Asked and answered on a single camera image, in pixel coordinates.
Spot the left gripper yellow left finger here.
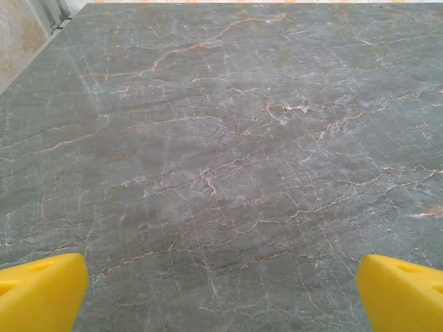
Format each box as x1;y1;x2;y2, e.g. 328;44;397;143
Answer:
0;252;89;332

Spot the aluminium frame post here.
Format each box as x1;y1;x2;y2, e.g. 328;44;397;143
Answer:
55;0;76;22

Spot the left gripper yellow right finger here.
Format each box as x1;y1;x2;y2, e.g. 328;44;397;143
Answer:
356;254;443;332

